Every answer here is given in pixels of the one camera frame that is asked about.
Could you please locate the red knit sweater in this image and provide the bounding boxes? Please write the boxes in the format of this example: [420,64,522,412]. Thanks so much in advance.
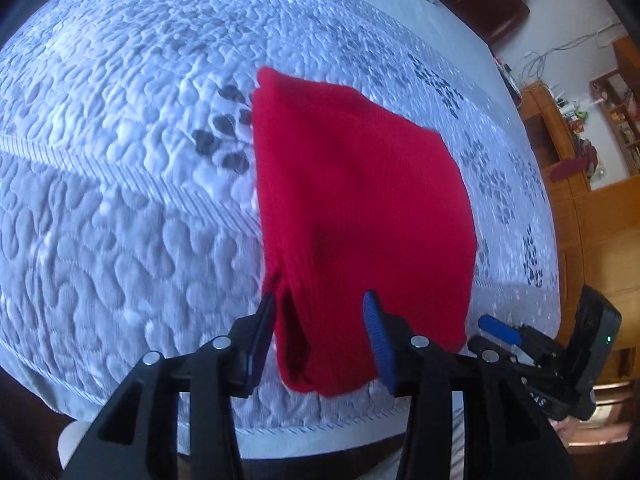
[250,66,476,397]

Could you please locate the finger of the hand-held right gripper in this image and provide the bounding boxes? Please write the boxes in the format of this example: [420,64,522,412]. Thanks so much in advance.
[467,336,541,369]
[478,314,524,346]

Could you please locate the light wooden cabinet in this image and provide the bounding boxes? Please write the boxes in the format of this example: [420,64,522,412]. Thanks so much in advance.
[519,84,640,411]

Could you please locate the dark red cloth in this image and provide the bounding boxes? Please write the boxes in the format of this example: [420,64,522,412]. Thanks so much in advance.
[549,144,602,182]

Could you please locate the wall cables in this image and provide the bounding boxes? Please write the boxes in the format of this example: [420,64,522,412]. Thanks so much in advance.
[520,19,622,87]

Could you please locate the pale blue bed sheet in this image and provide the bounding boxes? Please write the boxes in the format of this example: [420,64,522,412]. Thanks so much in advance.
[30,355,416,463]

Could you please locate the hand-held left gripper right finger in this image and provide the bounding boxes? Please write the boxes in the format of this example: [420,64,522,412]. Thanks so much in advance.
[362,290,574,480]

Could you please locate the white round object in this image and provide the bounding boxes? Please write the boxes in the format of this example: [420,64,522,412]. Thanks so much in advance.
[56,420,90,467]

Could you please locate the wooden shelf unit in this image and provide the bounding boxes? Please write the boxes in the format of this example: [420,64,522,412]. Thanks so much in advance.
[589,35,640,177]

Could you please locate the white quilted leaf-print mattress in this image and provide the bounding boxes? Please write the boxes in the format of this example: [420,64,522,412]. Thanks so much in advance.
[0,0,561,441]

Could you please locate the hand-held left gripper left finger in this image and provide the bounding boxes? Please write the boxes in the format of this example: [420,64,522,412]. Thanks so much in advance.
[60,292,277,480]

